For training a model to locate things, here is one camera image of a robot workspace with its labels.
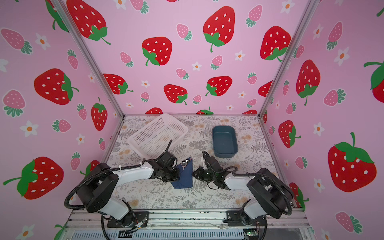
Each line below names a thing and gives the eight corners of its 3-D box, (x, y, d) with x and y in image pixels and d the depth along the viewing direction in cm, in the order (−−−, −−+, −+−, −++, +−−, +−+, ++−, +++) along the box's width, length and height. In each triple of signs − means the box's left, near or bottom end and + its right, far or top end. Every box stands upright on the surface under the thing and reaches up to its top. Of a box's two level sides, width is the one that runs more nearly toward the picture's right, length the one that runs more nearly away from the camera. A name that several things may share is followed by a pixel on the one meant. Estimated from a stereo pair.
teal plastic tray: (213, 159, 98) (214, 154, 93) (211, 131, 114) (212, 125, 109) (239, 159, 98) (241, 154, 93) (233, 131, 114) (235, 125, 109)
